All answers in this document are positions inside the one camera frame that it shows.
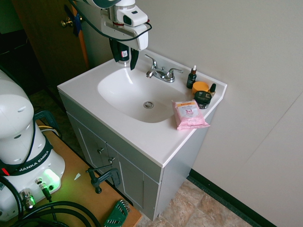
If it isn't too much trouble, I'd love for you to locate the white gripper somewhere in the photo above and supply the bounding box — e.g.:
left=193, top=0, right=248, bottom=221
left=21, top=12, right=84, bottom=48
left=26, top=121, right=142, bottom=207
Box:
left=101, top=14, right=149, bottom=71

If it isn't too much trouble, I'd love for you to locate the black sanitizer pump bottle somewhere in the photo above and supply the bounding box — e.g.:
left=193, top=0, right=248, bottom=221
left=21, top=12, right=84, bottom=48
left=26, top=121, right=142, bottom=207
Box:
left=117, top=42, right=131, bottom=65

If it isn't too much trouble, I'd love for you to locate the blue tape strip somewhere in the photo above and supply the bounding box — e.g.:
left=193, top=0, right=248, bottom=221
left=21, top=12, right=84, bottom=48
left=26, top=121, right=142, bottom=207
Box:
left=63, top=4, right=83, bottom=37

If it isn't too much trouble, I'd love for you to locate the brass door knob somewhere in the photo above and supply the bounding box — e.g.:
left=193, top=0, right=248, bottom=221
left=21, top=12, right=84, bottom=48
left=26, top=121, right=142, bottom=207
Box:
left=60, top=17, right=73, bottom=29

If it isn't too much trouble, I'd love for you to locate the dark green dropper bottle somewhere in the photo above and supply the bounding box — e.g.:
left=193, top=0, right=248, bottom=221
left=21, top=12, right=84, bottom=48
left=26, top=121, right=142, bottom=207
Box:
left=186, top=65, right=197, bottom=89

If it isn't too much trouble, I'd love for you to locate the brown wooden door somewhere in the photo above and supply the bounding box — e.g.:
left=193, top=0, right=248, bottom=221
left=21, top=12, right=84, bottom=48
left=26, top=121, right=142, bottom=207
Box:
left=11, top=0, right=90, bottom=88

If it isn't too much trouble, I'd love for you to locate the orange lidded jar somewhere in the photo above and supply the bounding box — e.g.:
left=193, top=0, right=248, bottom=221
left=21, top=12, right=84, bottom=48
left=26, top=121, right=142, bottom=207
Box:
left=192, top=81, right=210, bottom=96

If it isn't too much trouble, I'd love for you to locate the white vanity top with sink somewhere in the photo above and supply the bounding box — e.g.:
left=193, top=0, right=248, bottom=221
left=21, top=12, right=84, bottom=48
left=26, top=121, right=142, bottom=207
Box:
left=57, top=48, right=228, bottom=168

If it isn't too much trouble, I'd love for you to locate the pink facial wipes pack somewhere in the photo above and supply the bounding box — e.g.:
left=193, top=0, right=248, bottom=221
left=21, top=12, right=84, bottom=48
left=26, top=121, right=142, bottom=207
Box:
left=171, top=99, right=211, bottom=131

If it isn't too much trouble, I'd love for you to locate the black cosmetic jar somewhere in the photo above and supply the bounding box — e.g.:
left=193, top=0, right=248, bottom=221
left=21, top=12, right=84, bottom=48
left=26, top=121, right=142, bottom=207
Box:
left=193, top=90, right=212, bottom=110

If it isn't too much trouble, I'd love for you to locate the small black-capped bottle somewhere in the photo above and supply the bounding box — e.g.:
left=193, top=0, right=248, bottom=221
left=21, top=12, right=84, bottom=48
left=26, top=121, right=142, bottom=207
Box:
left=208, top=83, right=217, bottom=99

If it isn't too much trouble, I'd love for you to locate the dark green clamp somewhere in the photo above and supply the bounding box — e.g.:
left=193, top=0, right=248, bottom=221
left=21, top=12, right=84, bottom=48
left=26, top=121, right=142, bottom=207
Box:
left=35, top=110, right=59, bottom=134

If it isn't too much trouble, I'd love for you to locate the grey vanity cabinet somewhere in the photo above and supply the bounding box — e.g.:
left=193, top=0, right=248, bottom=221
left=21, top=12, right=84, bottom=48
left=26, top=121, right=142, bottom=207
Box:
left=59, top=92, right=215, bottom=222

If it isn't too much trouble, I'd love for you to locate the black C-clamp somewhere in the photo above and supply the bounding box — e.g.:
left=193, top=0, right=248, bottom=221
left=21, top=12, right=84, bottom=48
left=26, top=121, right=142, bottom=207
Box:
left=85, top=165, right=122, bottom=195

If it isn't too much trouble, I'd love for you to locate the green hex key set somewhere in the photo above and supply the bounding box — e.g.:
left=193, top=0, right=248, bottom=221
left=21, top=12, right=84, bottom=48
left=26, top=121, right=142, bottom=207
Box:
left=103, top=199, right=132, bottom=227

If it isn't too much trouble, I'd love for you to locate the silver base connector plug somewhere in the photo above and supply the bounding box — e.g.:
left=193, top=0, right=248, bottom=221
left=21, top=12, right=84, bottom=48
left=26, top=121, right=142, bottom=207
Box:
left=19, top=188, right=36, bottom=211

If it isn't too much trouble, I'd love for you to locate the black baseboard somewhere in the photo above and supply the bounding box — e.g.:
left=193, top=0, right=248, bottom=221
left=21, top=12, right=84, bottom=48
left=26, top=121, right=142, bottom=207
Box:
left=188, top=169, right=278, bottom=227

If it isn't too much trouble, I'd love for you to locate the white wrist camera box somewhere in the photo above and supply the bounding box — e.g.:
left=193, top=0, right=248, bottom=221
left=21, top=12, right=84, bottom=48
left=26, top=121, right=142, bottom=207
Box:
left=117, top=6, right=149, bottom=27

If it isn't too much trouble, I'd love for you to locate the chrome two-handle faucet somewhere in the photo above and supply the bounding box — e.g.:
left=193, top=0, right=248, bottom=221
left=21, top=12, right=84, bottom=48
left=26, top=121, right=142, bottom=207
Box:
left=144, top=54, right=184, bottom=84

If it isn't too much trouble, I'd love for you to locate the yellow cable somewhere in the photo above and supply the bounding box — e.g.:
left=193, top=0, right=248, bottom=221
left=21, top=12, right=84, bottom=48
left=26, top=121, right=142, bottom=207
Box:
left=38, top=125, right=60, bottom=136

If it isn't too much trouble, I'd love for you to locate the thin black connector cable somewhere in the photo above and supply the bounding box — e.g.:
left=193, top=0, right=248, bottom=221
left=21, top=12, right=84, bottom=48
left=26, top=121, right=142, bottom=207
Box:
left=35, top=178, right=53, bottom=203

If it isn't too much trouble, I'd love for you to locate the thick black base cable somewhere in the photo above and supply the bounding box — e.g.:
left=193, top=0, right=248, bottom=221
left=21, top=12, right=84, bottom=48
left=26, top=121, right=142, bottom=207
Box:
left=9, top=200, right=103, bottom=227

